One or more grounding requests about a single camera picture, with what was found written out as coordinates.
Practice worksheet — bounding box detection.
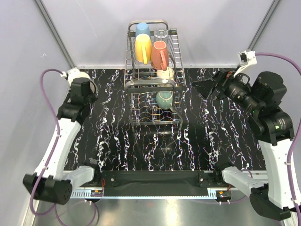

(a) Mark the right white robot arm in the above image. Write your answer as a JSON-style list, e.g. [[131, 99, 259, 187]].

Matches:
[[192, 71, 301, 226]]

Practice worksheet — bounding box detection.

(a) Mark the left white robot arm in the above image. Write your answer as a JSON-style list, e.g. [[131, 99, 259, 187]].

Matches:
[[23, 78, 101, 205]]

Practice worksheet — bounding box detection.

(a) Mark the green interior white mug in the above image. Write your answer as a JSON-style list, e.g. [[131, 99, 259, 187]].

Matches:
[[156, 67, 174, 80]]

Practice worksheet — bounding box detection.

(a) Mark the steel wire dish rack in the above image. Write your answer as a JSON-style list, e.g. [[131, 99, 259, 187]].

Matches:
[[124, 19, 186, 131]]

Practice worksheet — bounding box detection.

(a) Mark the pink handled white mug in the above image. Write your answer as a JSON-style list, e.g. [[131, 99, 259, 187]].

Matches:
[[151, 40, 169, 71]]

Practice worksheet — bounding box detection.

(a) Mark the teal glazed ceramic mug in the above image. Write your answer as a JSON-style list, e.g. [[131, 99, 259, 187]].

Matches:
[[156, 91, 173, 111]]

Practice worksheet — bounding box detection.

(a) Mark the light blue plastic cup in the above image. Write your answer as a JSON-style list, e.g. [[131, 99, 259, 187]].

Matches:
[[135, 23, 151, 37]]

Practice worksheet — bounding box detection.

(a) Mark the white slotted cable duct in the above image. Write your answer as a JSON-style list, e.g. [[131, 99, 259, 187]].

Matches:
[[70, 189, 103, 199]]

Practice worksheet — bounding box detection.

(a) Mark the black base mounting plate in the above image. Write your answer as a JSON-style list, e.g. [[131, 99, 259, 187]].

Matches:
[[99, 170, 229, 188]]

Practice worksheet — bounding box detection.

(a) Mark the orange interior white mug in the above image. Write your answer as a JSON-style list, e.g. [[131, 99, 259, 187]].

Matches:
[[80, 71, 97, 95]]

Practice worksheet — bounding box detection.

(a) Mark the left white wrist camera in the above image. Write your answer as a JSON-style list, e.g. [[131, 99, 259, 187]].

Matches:
[[60, 68, 91, 85]]

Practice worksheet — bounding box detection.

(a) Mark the pale yellow mug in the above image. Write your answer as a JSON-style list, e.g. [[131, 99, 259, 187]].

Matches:
[[135, 34, 152, 65]]

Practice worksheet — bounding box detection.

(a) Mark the clear glass tumbler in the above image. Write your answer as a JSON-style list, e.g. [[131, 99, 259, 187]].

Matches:
[[154, 28, 169, 45]]

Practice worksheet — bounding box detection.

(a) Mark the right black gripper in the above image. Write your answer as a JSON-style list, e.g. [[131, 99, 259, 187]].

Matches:
[[192, 66, 263, 114]]

